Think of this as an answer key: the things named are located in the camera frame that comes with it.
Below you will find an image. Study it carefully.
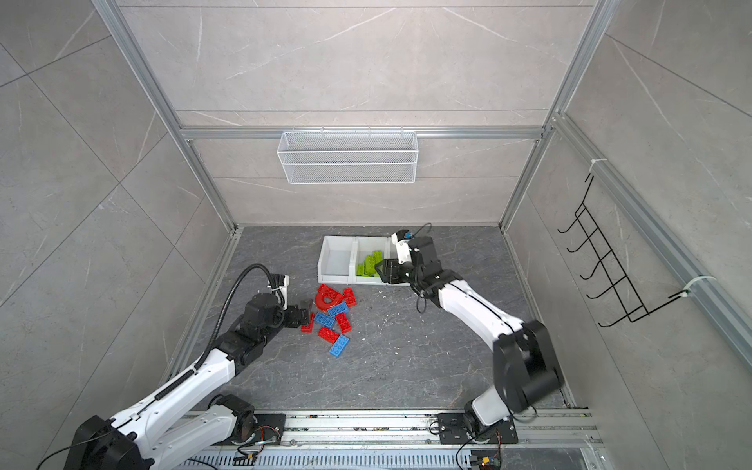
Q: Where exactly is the white wire mesh basket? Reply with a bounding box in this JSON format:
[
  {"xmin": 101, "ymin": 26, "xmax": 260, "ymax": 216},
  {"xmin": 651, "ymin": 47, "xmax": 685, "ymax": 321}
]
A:
[{"xmin": 277, "ymin": 130, "xmax": 419, "ymax": 185}]

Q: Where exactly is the blue lego brick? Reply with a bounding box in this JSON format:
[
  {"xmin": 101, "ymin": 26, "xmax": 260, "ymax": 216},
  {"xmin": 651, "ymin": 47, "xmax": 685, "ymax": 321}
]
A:
[
  {"xmin": 329, "ymin": 335, "xmax": 350, "ymax": 358},
  {"xmin": 327, "ymin": 301, "xmax": 350, "ymax": 316},
  {"xmin": 315, "ymin": 313, "xmax": 336, "ymax": 329}
]

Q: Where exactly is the white middle bin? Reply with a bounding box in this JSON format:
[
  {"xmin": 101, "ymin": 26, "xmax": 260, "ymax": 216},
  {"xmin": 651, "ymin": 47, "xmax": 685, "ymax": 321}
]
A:
[{"xmin": 351, "ymin": 236, "xmax": 392, "ymax": 285}]

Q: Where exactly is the red lego brick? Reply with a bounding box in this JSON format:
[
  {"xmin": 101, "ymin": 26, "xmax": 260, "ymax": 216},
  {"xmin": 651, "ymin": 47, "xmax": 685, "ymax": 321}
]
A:
[
  {"xmin": 343, "ymin": 288, "xmax": 358, "ymax": 307},
  {"xmin": 301, "ymin": 319, "xmax": 315, "ymax": 333},
  {"xmin": 335, "ymin": 313, "xmax": 353, "ymax": 334},
  {"xmin": 317, "ymin": 326, "xmax": 340, "ymax": 345}
]

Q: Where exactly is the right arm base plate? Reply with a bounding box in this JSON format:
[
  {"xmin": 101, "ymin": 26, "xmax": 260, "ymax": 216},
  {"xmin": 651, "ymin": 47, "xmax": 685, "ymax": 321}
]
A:
[{"xmin": 429, "ymin": 412, "xmax": 519, "ymax": 445}]

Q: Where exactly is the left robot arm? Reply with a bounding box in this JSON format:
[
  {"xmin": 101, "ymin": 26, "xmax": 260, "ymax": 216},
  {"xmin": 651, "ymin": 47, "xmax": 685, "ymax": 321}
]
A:
[{"xmin": 61, "ymin": 264, "xmax": 309, "ymax": 469}]

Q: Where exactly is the blue lego brick upper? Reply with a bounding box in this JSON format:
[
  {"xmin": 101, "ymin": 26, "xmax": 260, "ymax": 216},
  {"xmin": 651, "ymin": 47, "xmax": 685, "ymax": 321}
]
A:
[{"xmin": 327, "ymin": 301, "xmax": 350, "ymax": 316}]

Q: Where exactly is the red lego brick top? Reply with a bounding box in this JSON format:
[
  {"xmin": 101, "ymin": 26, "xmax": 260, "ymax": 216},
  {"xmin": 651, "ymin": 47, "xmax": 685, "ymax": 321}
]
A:
[{"xmin": 343, "ymin": 288, "xmax": 358, "ymax": 307}]

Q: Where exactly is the blue lego brick left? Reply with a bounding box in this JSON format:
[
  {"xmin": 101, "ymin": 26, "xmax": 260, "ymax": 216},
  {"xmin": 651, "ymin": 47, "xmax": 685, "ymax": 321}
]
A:
[{"xmin": 315, "ymin": 313, "xmax": 336, "ymax": 329}]

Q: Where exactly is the black wire hook rack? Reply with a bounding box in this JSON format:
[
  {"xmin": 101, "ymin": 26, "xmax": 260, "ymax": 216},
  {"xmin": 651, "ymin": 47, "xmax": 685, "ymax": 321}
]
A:
[{"xmin": 556, "ymin": 174, "xmax": 691, "ymax": 329}]

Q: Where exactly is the blue lego brick lower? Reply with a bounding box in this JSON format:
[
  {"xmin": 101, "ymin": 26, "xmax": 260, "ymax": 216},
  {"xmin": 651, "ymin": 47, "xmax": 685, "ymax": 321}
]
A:
[{"xmin": 329, "ymin": 335, "xmax": 350, "ymax": 358}]

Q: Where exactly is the white left bin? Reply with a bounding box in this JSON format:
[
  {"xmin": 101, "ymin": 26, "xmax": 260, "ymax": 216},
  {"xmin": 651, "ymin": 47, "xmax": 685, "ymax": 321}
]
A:
[{"xmin": 317, "ymin": 235, "xmax": 356, "ymax": 285}]

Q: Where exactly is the aluminium rail front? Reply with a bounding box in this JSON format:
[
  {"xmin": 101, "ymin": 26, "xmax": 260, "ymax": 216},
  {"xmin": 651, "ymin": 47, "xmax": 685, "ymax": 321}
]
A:
[{"xmin": 114, "ymin": 409, "xmax": 603, "ymax": 452}]

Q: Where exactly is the white bin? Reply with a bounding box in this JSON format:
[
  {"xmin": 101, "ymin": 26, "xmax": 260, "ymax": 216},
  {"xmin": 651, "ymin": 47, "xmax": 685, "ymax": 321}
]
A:
[
  {"xmin": 351, "ymin": 236, "xmax": 392, "ymax": 285},
  {"xmin": 317, "ymin": 235, "xmax": 356, "ymax": 285}
]

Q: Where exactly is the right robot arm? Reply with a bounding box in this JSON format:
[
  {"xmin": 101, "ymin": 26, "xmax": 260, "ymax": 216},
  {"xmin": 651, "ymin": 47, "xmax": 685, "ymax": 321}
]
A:
[{"xmin": 375, "ymin": 229, "xmax": 565, "ymax": 435}]

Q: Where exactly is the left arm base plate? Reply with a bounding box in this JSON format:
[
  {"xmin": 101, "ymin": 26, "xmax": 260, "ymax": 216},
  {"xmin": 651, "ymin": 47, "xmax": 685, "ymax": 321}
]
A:
[{"xmin": 231, "ymin": 412, "xmax": 287, "ymax": 446}]

